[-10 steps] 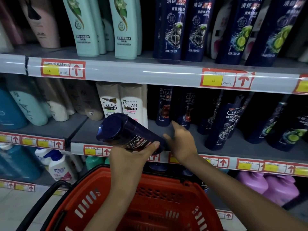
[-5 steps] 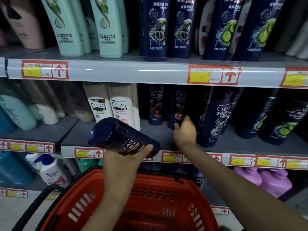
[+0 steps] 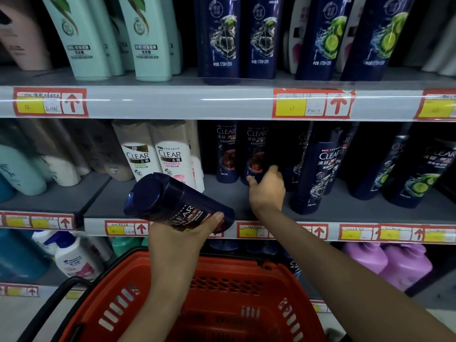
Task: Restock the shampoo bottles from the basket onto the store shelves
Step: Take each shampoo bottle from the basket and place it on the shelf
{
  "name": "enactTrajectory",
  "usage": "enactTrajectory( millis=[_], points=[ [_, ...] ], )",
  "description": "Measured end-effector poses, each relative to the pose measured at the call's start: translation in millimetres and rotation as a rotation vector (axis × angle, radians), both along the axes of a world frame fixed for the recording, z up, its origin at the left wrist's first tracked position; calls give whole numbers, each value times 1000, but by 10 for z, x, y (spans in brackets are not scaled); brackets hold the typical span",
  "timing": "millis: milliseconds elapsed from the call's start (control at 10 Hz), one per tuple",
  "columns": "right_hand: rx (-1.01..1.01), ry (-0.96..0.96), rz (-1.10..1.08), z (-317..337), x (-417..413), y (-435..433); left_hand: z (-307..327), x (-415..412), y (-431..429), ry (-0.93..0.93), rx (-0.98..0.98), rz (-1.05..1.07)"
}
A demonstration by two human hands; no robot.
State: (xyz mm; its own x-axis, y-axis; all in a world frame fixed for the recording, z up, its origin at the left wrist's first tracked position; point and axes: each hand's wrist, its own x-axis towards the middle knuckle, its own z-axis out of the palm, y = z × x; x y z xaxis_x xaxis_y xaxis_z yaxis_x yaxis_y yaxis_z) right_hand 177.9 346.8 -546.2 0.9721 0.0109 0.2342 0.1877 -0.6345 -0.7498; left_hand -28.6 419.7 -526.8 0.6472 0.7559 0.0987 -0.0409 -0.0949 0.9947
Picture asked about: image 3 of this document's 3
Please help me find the beige shampoo bottle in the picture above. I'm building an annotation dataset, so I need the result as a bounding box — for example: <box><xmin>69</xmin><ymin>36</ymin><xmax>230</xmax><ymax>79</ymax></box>
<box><xmin>53</xmin><ymin>119</ymin><xmax>92</xmax><ymax>176</ymax></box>
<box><xmin>17</xmin><ymin>119</ymin><xmax>81</xmax><ymax>188</ymax></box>

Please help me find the person's right forearm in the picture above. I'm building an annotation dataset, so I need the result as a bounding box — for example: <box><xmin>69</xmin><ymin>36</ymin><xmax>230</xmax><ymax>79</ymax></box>
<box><xmin>255</xmin><ymin>208</ymin><xmax>456</xmax><ymax>342</ymax></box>

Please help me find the dark blue bottle lime print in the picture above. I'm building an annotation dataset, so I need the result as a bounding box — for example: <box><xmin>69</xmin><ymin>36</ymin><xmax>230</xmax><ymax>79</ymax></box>
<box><xmin>295</xmin><ymin>0</ymin><xmax>357</xmax><ymax>81</ymax></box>
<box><xmin>340</xmin><ymin>0</ymin><xmax>416</xmax><ymax>82</ymax></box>

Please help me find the grey metal shelf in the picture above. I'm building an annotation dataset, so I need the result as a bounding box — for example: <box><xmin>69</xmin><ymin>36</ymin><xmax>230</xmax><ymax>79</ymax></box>
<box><xmin>0</xmin><ymin>171</ymin><xmax>456</xmax><ymax>245</ymax></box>
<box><xmin>0</xmin><ymin>67</ymin><xmax>456</xmax><ymax>122</ymax></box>

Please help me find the pink shampoo bottle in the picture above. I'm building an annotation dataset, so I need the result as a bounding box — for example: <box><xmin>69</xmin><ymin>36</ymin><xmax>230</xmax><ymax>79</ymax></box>
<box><xmin>0</xmin><ymin>0</ymin><xmax>53</xmax><ymax>72</ymax></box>

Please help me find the large blue bottle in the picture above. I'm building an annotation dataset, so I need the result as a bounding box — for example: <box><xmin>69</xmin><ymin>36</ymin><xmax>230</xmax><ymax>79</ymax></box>
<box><xmin>0</xmin><ymin>229</ymin><xmax>51</xmax><ymax>284</ymax></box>

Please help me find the dark blue shampoo bottle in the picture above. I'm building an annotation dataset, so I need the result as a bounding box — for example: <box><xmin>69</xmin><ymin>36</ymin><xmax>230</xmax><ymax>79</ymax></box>
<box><xmin>123</xmin><ymin>172</ymin><xmax>236</xmax><ymax>233</ymax></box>

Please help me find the dark bottle red-brown label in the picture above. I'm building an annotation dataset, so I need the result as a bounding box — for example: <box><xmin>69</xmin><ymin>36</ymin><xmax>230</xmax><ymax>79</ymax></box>
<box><xmin>215</xmin><ymin>121</ymin><xmax>239</xmax><ymax>184</ymax></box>
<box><xmin>240</xmin><ymin>121</ymin><xmax>272</xmax><ymax>185</ymax></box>

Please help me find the person's left forearm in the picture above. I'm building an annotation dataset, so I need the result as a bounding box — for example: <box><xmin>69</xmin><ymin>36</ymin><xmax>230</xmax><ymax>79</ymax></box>
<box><xmin>118</xmin><ymin>271</ymin><xmax>200</xmax><ymax>342</ymax></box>

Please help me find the black basket handle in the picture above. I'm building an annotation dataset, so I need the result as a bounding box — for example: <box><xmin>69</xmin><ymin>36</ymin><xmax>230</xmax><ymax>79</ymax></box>
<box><xmin>17</xmin><ymin>276</ymin><xmax>92</xmax><ymax>342</ymax></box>

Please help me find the white bottle pink flower label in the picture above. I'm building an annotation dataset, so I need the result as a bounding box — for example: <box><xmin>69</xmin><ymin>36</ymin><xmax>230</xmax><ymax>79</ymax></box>
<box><xmin>149</xmin><ymin>120</ymin><xmax>197</xmax><ymax>189</ymax></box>
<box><xmin>185</xmin><ymin>120</ymin><xmax>206</xmax><ymax>194</ymax></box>

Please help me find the person's left hand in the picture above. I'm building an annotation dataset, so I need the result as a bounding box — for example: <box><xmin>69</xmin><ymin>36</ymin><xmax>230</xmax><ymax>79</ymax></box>
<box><xmin>147</xmin><ymin>212</ymin><xmax>226</xmax><ymax>280</ymax></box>

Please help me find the red plastic shopping basket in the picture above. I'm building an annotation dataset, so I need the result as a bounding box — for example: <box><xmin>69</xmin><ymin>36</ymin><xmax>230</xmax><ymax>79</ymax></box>
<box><xmin>59</xmin><ymin>247</ymin><xmax>326</xmax><ymax>342</ymax></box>

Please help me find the person's right hand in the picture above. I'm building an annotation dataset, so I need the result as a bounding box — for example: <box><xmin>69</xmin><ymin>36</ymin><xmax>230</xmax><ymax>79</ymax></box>
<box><xmin>246</xmin><ymin>165</ymin><xmax>286</xmax><ymax>220</ymax></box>

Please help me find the teal shampoo bottle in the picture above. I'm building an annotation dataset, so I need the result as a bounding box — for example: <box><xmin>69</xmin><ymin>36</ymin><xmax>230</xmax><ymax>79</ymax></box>
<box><xmin>0</xmin><ymin>144</ymin><xmax>47</xmax><ymax>196</ymax></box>

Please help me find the purple bottle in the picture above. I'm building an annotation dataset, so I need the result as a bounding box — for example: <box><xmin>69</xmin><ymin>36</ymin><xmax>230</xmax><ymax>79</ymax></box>
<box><xmin>342</xmin><ymin>242</ymin><xmax>389</xmax><ymax>275</ymax></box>
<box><xmin>379</xmin><ymin>243</ymin><xmax>434</xmax><ymax>293</ymax></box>

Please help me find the white shampoo bottle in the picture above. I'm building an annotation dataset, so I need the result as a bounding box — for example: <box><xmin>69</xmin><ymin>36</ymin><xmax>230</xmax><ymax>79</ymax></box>
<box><xmin>403</xmin><ymin>0</ymin><xmax>456</xmax><ymax>77</ymax></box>

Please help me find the mint green shampoo bottle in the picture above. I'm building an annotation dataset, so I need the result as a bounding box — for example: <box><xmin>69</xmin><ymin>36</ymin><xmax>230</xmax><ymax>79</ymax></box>
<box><xmin>85</xmin><ymin>0</ymin><xmax>126</xmax><ymax>77</ymax></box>
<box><xmin>160</xmin><ymin>0</ymin><xmax>183</xmax><ymax>75</ymax></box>
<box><xmin>117</xmin><ymin>0</ymin><xmax>172</xmax><ymax>82</ymax></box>
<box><xmin>41</xmin><ymin>0</ymin><xmax>112</xmax><ymax>82</ymax></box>

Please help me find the white bottle blue cap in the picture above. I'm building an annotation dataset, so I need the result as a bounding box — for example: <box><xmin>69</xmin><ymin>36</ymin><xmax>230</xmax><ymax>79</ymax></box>
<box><xmin>44</xmin><ymin>231</ymin><xmax>104</xmax><ymax>281</ymax></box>

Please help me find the dark blue bottle charcoal print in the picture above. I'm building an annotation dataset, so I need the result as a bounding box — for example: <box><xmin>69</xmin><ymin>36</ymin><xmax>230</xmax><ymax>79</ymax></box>
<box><xmin>193</xmin><ymin>0</ymin><xmax>242</xmax><ymax>85</ymax></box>
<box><xmin>245</xmin><ymin>0</ymin><xmax>284</xmax><ymax>80</ymax></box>

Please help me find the dark bottle charcoal label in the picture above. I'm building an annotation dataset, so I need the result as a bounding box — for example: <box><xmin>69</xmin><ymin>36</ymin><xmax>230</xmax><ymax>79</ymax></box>
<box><xmin>281</xmin><ymin>121</ymin><xmax>311</xmax><ymax>192</ymax></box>
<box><xmin>322</xmin><ymin>122</ymin><xmax>361</xmax><ymax>196</ymax></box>
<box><xmin>290</xmin><ymin>123</ymin><xmax>345</xmax><ymax>215</ymax></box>

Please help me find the dark bottle lime label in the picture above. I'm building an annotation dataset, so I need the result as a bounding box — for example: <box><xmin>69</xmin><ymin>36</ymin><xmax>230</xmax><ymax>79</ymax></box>
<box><xmin>381</xmin><ymin>139</ymin><xmax>456</xmax><ymax>209</ymax></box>
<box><xmin>349</xmin><ymin>134</ymin><xmax>409</xmax><ymax>201</ymax></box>

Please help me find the white bottle green label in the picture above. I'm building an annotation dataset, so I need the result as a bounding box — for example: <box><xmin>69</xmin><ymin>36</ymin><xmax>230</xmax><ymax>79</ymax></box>
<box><xmin>112</xmin><ymin>120</ymin><xmax>163</xmax><ymax>183</ymax></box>

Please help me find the red price label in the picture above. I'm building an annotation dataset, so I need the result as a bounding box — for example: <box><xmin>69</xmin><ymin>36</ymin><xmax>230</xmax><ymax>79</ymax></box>
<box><xmin>272</xmin><ymin>88</ymin><xmax>356</xmax><ymax>120</ymax></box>
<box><xmin>414</xmin><ymin>90</ymin><xmax>456</xmax><ymax>122</ymax></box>
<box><xmin>13</xmin><ymin>87</ymin><xmax>89</xmax><ymax>118</ymax></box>
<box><xmin>0</xmin><ymin>212</ymin><xmax>76</xmax><ymax>231</ymax></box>
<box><xmin>237</xmin><ymin>222</ymin><xmax>276</xmax><ymax>240</ymax></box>
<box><xmin>338</xmin><ymin>224</ymin><xmax>380</xmax><ymax>242</ymax></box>
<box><xmin>423</xmin><ymin>226</ymin><xmax>456</xmax><ymax>244</ymax></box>
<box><xmin>299</xmin><ymin>223</ymin><xmax>329</xmax><ymax>241</ymax></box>
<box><xmin>378</xmin><ymin>224</ymin><xmax>425</xmax><ymax>243</ymax></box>
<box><xmin>0</xmin><ymin>284</ymin><xmax>39</xmax><ymax>298</ymax></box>
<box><xmin>105</xmin><ymin>220</ymin><xmax>150</xmax><ymax>237</ymax></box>

